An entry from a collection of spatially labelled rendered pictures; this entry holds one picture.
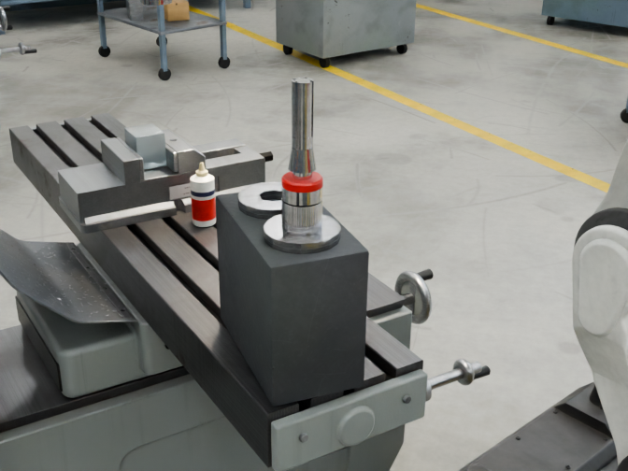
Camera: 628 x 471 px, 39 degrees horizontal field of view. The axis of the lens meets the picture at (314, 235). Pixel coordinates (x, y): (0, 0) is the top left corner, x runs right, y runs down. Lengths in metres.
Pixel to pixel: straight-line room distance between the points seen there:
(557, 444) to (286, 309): 0.72
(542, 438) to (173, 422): 0.62
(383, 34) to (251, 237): 5.24
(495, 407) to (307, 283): 1.71
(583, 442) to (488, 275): 1.82
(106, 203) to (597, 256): 0.79
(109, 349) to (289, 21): 4.93
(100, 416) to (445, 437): 1.27
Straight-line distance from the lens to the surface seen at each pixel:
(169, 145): 1.58
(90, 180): 1.56
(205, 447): 1.62
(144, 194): 1.55
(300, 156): 0.99
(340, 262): 1.01
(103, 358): 1.44
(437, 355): 2.87
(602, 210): 1.25
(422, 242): 3.58
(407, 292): 1.93
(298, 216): 1.01
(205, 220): 1.51
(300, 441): 1.09
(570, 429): 1.63
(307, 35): 6.06
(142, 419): 1.52
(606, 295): 1.24
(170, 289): 1.33
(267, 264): 0.99
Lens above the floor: 1.55
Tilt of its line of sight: 25 degrees down
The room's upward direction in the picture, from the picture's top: 1 degrees clockwise
